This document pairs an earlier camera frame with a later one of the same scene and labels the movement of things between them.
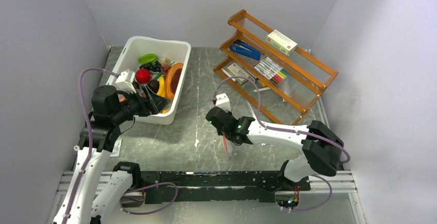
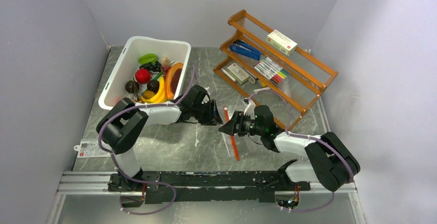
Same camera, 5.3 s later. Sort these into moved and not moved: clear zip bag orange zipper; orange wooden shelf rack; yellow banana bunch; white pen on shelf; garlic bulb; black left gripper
Moved: black left gripper; clear zip bag orange zipper
Not moved: yellow banana bunch; garlic bulb; white pen on shelf; orange wooden shelf rack
